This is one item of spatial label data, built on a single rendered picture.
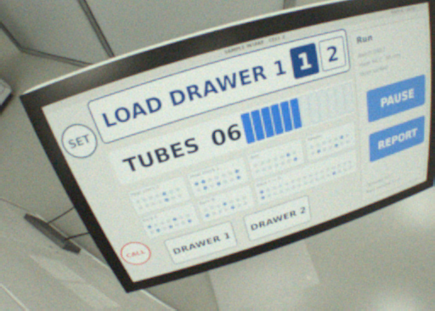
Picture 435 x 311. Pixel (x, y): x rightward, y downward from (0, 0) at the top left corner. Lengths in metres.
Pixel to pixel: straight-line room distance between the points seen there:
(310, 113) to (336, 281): 1.17
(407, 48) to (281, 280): 1.14
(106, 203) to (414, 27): 0.44
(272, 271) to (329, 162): 1.02
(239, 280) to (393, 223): 0.79
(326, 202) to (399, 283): 1.17
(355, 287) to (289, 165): 1.16
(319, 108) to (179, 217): 0.22
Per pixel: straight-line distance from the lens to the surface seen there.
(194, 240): 0.41
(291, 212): 0.42
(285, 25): 0.34
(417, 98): 0.46
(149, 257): 0.43
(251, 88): 0.34
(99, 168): 0.36
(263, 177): 0.38
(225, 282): 1.38
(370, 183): 0.47
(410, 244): 1.63
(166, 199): 0.37
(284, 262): 1.39
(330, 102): 0.38
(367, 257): 1.53
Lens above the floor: 1.41
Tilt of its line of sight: 64 degrees down
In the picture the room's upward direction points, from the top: 12 degrees counter-clockwise
